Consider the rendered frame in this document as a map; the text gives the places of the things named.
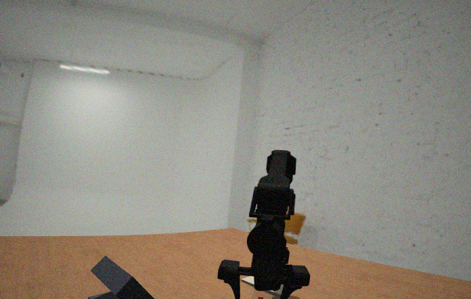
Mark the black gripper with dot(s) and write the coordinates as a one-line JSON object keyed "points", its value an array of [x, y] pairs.
{"points": [[230, 272]]}

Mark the grey sloped panel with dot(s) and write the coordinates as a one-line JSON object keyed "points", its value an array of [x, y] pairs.
{"points": [[121, 283]]}

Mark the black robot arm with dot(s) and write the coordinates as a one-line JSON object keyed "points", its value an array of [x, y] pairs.
{"points": [[272, 197]]}

